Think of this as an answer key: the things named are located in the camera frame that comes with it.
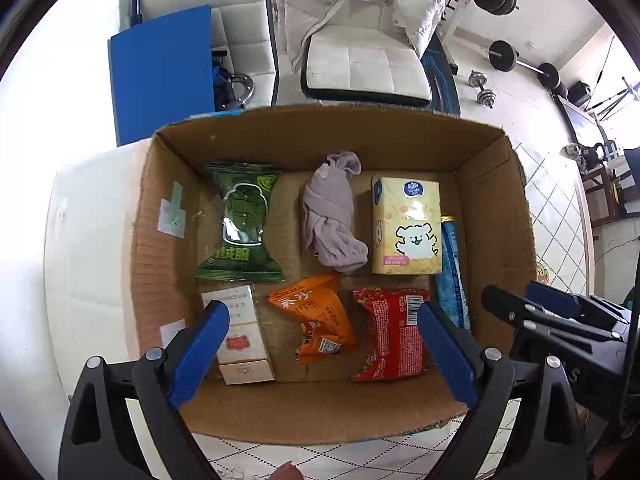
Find yellow tissue pack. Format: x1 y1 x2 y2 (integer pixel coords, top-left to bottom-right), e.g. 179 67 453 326
371 175 443 276

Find small white box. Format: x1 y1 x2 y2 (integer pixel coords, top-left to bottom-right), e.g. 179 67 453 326
201 284 268 366
219 357 276 386

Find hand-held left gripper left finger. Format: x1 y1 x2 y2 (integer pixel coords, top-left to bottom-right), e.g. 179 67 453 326
57 300 231 480

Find white puffer jacket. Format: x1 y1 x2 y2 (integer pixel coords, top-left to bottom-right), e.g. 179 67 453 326
275 0 446 73

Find dark wooden chair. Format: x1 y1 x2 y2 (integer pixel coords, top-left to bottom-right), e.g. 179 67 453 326
580 147 640 226

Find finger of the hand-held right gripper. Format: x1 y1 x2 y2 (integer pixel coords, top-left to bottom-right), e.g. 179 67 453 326
525 281 583 317
481 285 536 328

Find black speaker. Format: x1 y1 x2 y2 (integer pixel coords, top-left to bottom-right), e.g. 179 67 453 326
567 81 591 107

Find blue board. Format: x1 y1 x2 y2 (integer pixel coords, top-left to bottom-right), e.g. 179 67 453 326
107 4 216 146

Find red snack packet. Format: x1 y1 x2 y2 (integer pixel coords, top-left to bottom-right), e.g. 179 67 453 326
350 286 433 383

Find orange snack packet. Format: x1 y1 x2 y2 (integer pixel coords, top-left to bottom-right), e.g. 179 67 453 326
266 274 358 365

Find white weight rack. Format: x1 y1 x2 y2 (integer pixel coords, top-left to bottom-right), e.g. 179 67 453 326
440 0 488 76

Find chrome metal ring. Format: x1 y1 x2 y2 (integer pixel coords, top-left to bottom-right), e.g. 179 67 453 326
227 72 256 108

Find black tripod stand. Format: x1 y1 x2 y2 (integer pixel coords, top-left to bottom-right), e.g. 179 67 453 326
587 75 640 121

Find green snack packet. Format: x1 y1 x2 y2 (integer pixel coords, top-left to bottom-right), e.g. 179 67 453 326
194 161 287 282

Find white padded chair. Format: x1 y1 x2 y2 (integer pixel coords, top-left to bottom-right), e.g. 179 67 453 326
300 30 433 108
132 0 278 111

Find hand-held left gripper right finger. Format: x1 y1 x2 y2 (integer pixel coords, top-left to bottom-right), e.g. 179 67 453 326
417 300 588 480

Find cardboard box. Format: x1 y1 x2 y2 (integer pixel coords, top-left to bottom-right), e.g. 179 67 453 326
127 102 538 447

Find grey socks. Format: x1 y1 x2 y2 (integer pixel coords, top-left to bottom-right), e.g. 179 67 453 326
300 151 370 275

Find short barbell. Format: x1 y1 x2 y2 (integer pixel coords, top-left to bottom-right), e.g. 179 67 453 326
487 40 561 90

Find black blue exercise mat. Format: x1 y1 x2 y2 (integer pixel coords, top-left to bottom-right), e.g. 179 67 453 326
420 35 461 113

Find long blue packet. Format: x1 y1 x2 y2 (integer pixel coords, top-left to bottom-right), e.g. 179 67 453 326
434 215 472 331

